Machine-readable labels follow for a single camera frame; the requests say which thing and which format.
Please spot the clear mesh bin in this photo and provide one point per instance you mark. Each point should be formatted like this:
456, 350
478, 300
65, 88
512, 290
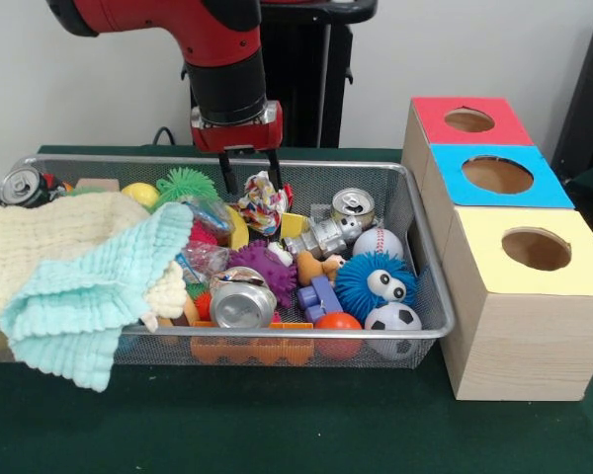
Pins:
153, 353

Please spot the small soccer ball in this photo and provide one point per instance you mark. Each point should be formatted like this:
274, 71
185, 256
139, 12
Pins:
393, 317

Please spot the purple spiky ball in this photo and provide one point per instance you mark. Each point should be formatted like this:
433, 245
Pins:
259, 264

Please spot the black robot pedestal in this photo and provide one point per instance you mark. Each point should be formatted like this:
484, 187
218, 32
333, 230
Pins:
316, 99

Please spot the green spiky ball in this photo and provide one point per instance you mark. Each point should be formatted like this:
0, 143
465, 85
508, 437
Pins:
185, 182

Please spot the blue spiky toy with eyes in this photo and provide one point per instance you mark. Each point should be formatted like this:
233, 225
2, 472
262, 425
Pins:
356, 284

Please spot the orange ball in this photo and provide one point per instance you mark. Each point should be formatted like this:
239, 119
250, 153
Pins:
338, 322

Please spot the cream waffle cloth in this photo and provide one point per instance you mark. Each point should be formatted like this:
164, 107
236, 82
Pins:
20, 237

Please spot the multicolour print cloth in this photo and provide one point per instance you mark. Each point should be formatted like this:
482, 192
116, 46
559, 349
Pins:
262, 205

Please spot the crushed silver can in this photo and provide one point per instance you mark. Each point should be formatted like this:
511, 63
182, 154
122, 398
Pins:
242, 306

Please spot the small baseball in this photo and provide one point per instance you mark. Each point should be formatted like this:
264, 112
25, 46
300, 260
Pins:
378, 243

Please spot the wooden box with three holes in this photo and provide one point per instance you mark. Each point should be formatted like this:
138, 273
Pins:
524, 336

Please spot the silver robot toy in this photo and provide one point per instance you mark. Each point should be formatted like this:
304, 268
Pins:
326, 234

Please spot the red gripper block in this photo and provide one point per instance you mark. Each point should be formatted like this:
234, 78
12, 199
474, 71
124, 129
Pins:
242, 138

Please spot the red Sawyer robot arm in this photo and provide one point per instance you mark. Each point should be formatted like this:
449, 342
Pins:
193, 29

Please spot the blue toy car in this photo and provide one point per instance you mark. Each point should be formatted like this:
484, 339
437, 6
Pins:
318, 298

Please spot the mint waffle cloth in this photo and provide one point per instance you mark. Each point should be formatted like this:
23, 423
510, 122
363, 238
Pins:
79, 296

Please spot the dark green table cloth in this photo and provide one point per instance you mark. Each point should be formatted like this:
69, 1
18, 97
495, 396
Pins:
277, 424

